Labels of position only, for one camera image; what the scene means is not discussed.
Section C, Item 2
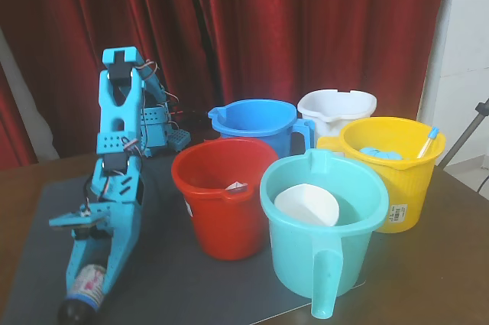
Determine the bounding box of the white paper bowl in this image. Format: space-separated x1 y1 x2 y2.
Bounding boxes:
274 183 341 227

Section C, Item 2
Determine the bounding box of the blue plastic jug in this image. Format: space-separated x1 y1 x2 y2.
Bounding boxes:
207 99 316 160

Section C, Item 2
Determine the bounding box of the wrist camera on blue mount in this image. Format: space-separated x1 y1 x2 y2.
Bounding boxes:
48 204 114 242

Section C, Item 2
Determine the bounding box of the crumpled blue glove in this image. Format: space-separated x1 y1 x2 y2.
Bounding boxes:
361 146 404 161

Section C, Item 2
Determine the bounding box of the white plastic bucket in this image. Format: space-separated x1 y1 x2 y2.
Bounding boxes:
297 89 378 138

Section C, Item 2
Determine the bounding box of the yellow plastic bucket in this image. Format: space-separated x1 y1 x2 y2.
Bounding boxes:
316 116 447 234

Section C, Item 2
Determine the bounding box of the red plastic bucket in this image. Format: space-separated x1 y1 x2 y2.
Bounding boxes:
170 138 280 262

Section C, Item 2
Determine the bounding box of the red curtain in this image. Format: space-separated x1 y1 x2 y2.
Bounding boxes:
0 0 454 171

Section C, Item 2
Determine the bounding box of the grey textured table mat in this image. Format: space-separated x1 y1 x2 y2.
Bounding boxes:
0 152 370 325

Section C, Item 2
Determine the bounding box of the folded white paper piece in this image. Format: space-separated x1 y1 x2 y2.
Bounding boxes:
225 178 249 193

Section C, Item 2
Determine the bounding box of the white cloth drape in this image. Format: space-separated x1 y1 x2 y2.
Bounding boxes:
0 26 60 161

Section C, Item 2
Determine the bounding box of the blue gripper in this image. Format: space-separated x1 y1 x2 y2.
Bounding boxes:
65 154 144 298

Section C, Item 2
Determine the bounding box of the thin black cable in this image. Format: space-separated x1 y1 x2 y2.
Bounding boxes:
475 171 489 198

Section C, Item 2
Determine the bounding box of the teal plastic jug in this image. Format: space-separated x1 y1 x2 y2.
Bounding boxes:
259 148 390 320

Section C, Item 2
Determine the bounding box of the grey metal tripod stand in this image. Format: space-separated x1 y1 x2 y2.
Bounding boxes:
439 97 489 169

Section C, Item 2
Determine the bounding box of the black electronics box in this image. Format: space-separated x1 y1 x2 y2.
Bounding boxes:
167 109 215 131

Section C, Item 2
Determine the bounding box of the dark medicine bottle green cap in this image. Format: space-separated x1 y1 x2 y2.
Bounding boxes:
57 263 108 325

